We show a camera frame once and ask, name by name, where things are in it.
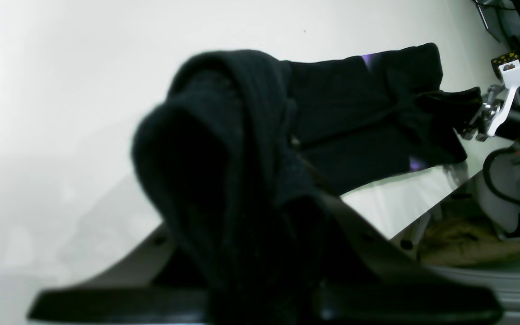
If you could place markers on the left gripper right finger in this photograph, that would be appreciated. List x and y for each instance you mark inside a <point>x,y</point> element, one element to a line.
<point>402,290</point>

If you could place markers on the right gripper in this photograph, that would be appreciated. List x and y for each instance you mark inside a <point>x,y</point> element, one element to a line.
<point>474,115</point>

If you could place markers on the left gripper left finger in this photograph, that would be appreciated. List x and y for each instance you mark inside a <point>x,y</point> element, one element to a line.
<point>154,283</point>

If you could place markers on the black graphic T-shirt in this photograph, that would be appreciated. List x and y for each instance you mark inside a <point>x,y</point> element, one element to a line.
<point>221,160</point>

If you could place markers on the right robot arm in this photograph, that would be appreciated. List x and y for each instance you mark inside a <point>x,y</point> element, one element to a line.
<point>514,148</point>

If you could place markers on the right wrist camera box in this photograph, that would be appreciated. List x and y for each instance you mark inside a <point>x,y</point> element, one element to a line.
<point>510,74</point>

